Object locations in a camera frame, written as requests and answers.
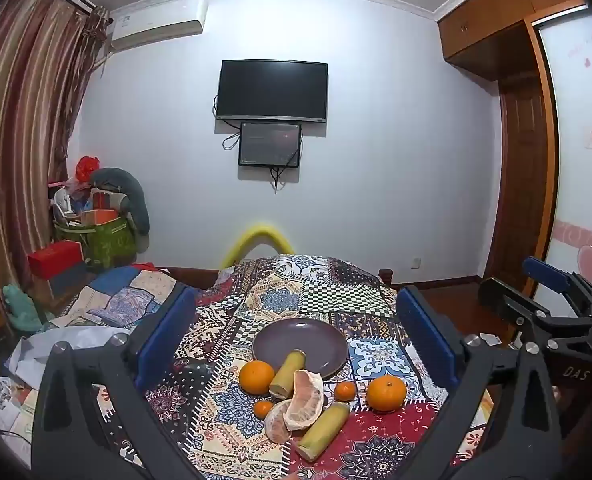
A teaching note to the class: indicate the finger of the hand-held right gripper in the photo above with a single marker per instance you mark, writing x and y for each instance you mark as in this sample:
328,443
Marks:
546,271
516,305

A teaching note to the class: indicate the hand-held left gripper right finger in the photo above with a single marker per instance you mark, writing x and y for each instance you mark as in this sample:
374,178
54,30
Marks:
426,340

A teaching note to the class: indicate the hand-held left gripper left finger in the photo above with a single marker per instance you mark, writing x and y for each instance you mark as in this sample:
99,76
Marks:
168,340

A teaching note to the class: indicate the large orange with stem dimple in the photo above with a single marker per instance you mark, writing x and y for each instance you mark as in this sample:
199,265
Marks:
386,394

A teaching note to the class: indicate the large smooth orange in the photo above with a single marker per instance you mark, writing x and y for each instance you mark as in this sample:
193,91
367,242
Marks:
256,377

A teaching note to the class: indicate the small tangerine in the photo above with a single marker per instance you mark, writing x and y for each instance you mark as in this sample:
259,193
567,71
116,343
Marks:
345,391
263,408

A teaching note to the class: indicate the corn cob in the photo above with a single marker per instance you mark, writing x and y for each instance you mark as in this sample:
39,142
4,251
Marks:
286,375

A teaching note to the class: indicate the purple round plate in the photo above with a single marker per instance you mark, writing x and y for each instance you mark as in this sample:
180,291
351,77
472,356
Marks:
301,347

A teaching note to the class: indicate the small peeled pomelo segment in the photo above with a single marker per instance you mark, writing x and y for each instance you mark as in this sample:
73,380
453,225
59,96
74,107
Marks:
276,422

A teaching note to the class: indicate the large peeled pomelo piece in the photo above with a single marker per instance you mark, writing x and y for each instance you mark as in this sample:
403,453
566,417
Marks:
303,400

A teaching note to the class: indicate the white paper scrap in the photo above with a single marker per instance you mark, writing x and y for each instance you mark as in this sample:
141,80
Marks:
490,338

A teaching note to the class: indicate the patchwork printed blanket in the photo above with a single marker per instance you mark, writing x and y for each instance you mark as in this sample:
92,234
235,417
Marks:
256,290

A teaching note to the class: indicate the white sliding door pink hearts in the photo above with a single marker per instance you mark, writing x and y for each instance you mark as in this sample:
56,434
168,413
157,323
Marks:
583,170

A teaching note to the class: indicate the green storage box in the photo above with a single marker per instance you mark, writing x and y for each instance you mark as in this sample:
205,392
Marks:
101,242

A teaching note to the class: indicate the white cloth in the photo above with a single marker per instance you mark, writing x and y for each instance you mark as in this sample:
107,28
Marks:
41,352

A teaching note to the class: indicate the red box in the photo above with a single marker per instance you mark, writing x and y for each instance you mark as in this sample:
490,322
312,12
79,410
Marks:
53,257

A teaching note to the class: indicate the orange cardboard box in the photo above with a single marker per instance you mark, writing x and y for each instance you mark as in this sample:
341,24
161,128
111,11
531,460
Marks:
98,216

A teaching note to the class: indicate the teal plush toy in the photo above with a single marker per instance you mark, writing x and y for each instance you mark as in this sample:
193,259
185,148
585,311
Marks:
21,305

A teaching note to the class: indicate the red plastic bag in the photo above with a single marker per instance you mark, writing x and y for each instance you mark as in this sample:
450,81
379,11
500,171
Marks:
87,167

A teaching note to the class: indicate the wooden overhead cabinet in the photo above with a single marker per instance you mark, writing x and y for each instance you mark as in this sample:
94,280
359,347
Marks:
496,25

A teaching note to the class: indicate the striped red curtain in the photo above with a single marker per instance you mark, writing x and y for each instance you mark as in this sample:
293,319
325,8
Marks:
21,135

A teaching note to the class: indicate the white air conditioner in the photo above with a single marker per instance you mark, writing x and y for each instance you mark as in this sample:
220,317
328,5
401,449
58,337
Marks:
158,22

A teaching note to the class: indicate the dark wooden bed frame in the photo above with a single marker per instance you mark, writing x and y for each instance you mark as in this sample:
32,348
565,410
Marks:
191,276

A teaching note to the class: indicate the white wall socket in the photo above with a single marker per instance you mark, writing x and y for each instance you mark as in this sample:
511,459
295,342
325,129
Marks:
415,261

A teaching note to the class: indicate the small black wall monitor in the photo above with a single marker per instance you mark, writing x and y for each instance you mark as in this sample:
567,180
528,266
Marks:
270,144

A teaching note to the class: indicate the black wall television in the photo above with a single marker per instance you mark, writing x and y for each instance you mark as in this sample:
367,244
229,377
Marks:
272,90

